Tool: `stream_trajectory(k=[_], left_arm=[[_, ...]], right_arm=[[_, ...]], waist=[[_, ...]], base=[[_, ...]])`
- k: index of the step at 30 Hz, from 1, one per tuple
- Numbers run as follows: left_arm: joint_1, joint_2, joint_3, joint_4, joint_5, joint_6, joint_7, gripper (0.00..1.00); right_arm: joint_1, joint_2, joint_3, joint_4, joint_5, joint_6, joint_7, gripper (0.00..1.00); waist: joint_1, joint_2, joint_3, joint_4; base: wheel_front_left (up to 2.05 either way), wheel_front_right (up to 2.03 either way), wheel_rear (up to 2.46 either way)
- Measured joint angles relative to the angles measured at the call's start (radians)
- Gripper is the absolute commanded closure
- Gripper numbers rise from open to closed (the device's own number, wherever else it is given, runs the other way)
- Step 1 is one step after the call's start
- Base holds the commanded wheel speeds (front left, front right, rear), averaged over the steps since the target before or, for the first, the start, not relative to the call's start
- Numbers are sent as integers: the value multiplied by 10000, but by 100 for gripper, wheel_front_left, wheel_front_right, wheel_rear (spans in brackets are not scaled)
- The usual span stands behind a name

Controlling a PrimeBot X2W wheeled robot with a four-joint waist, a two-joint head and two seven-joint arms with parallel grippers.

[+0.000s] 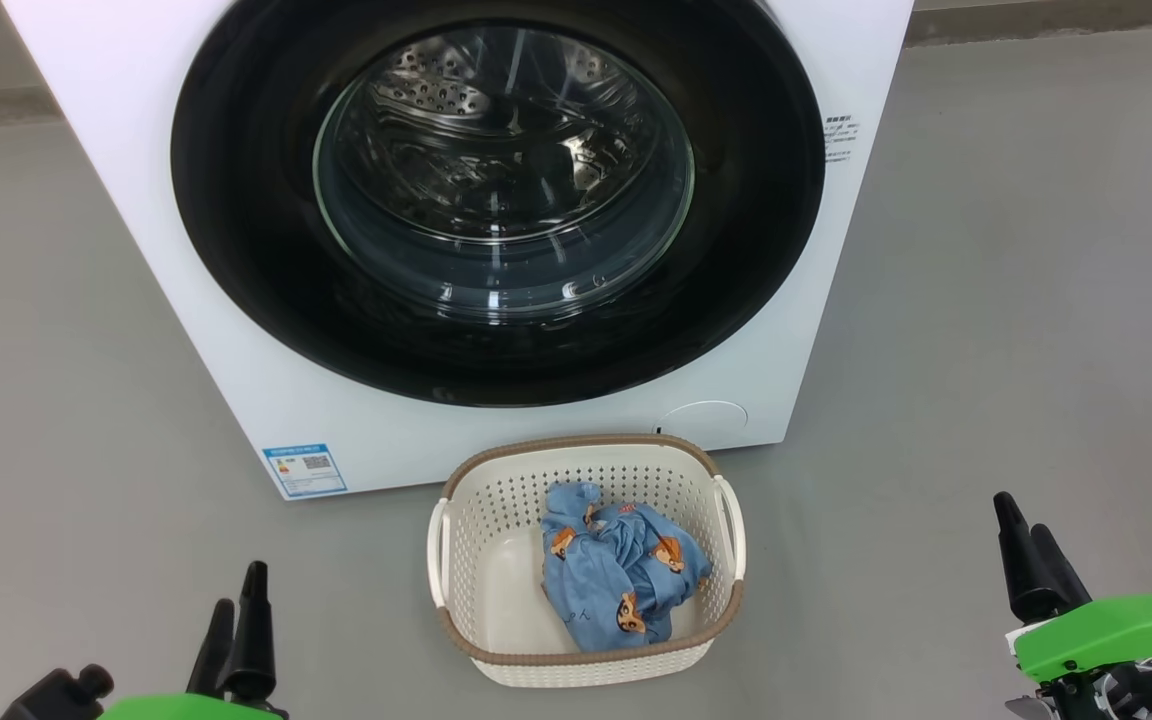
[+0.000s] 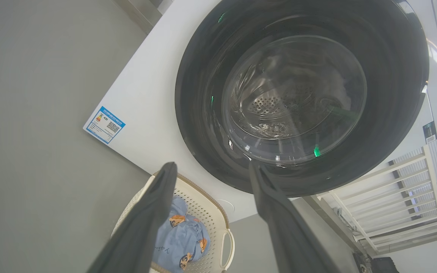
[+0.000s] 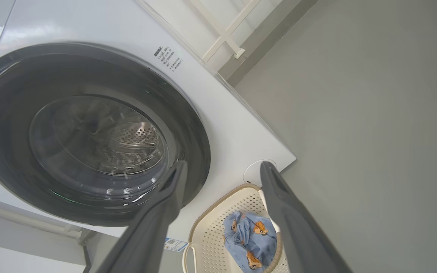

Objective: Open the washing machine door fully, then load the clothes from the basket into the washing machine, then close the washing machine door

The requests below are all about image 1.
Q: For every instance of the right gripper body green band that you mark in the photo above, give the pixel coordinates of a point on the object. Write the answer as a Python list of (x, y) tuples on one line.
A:
[(1116, 630)]

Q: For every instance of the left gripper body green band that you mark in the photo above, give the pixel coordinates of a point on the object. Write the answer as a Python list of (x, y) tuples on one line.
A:
[(56, 700)]

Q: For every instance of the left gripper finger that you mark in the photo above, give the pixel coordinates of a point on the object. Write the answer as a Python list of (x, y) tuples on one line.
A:
[(211, 650), (254, 650)]

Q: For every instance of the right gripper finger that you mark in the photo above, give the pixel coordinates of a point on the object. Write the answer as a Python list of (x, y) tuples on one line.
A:
[(1061, 575), (1021, 570)]

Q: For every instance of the black rimmed glass washer door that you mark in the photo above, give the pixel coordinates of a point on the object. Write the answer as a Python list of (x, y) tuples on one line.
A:
[(236, 250)]

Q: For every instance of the white front-load washing machine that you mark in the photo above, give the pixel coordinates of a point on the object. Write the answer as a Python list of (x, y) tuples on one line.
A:
[(186, 330)]

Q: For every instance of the stainless steel washer drum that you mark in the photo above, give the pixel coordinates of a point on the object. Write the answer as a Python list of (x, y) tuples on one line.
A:
[(496, 170)]

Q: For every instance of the blue energy label sticker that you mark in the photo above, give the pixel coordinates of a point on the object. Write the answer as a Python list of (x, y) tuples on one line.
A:
[(304, 471)]

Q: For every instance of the cream perforated laundry basket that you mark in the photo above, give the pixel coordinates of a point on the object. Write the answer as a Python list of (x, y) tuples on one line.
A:
[(496, 590)]

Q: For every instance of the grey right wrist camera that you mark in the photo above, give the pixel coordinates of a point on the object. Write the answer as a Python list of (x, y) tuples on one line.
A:
[(1034, 708)]

